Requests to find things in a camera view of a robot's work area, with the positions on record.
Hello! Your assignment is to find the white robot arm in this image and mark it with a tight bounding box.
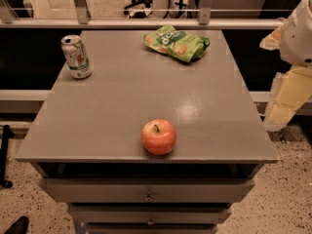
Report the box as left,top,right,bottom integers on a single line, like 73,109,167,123
259,0,312,132

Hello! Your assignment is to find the red apple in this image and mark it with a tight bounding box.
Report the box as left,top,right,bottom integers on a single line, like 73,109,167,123
141,119,176,155

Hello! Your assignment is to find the green snack bag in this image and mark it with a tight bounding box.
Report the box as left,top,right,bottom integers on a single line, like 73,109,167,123
143,24,210,63

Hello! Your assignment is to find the grey drawer cabinet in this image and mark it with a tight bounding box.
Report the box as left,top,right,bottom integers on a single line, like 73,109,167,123
15,29,280,234

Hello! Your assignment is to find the white green drink can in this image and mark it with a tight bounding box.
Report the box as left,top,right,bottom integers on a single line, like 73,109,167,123
61,35,93,79

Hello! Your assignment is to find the black office chair base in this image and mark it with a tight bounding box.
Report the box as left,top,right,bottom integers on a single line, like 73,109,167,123
124,0,152,19

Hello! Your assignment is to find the top grey drawer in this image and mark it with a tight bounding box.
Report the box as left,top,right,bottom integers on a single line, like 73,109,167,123
40,178,254,203

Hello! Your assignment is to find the grey drawer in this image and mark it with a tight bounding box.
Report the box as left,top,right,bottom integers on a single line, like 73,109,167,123
69,206,232,224
40,178,254,203
87,223,217,234

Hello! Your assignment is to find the metal glass railing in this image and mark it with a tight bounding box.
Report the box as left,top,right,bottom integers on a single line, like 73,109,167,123
0,0,284,30

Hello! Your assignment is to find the bottom grey drawer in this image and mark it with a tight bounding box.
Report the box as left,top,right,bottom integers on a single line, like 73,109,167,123
87,223,217,234

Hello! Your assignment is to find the middle grey drawer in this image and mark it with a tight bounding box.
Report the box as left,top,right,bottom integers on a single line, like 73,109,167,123
69,206,232,224

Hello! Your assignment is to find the black stand at left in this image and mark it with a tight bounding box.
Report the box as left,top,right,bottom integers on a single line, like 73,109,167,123
0,125,14,188

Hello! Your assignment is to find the black shoe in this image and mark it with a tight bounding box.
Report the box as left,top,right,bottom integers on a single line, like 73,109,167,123
4,215,29,234

